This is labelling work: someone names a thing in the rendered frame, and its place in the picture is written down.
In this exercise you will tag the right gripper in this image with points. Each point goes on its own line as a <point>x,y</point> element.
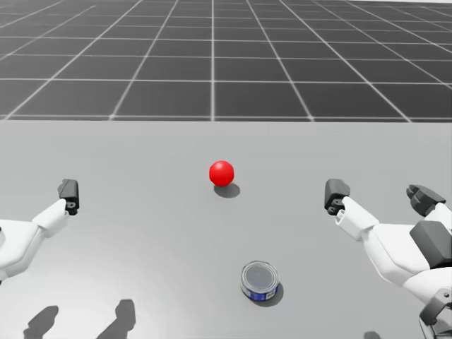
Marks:
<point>399,250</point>

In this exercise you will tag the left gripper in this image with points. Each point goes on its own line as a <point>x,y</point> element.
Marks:
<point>16,243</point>

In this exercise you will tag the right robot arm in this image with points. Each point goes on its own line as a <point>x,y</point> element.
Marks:
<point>438,314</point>

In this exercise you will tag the blue flat can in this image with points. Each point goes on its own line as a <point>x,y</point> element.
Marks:
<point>259,279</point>

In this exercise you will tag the small round ball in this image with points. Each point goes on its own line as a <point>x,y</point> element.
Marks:
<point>221,173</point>

